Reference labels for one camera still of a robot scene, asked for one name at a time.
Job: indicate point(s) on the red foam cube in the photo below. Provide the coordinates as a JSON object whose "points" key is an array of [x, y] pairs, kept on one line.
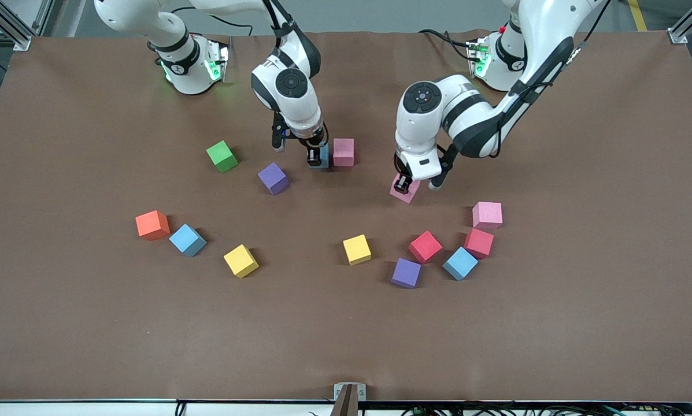
{"points": [[425, 246], [480, 244]]}

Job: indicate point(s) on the brown paper table cover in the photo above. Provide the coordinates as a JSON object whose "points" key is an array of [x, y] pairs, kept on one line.
{"points": [[346, 323]]}

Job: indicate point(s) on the purple foam cube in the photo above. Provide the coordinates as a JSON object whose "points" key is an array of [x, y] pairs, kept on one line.
{"points": [[406, 272], [273, 178]]}

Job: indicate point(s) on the aluminium frame post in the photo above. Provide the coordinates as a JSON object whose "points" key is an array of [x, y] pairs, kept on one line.
{"points": [[682, 34], [10, 33]]}

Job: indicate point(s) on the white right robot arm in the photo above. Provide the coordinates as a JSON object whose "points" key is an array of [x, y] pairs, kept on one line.
{"points": [[178, 69]]}

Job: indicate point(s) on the grey metal mounting bracket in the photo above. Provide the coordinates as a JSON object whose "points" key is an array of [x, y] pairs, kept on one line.
{"points": [[339, 393]]}

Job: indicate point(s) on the orange foam cube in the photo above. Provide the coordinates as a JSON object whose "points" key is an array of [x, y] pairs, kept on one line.
{"points": [[152, 225]]}

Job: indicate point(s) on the yellow foam cube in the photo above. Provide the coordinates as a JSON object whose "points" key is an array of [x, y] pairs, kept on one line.
{"points": [[356, 249], [240, 260]]}

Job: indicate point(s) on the arm base box green light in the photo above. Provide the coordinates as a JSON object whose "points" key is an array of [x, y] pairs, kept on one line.
{"points": [[477, 58], [217, 60]]}

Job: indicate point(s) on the pink foam cube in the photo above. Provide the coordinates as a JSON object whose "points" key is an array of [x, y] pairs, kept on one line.
{"points": [[343, 152], [411, 194], [487, 214]]}

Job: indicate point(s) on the green foam cube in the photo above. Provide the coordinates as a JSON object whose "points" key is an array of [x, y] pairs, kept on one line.
{"points": [[222, 157]]}

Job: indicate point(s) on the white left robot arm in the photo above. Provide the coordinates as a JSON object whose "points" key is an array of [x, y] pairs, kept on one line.
{"points": [[548, 34]]}

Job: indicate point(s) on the blue foam cube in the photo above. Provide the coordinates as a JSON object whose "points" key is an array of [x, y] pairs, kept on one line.
{"points": [[325, 157], [460, 263], [187, 240]]}

